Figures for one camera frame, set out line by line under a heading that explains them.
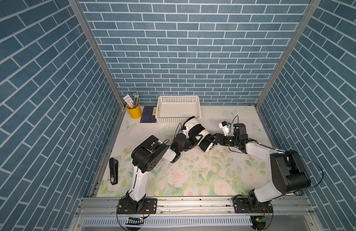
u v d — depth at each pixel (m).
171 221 0.77
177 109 1.16
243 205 0.74
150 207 0.73
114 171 0.83
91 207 0.75
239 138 0.74
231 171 0.87
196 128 0.91
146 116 1.13
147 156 0.55
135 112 1.08
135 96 1.04
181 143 0.76
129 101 1.05
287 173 0.46
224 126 0.84
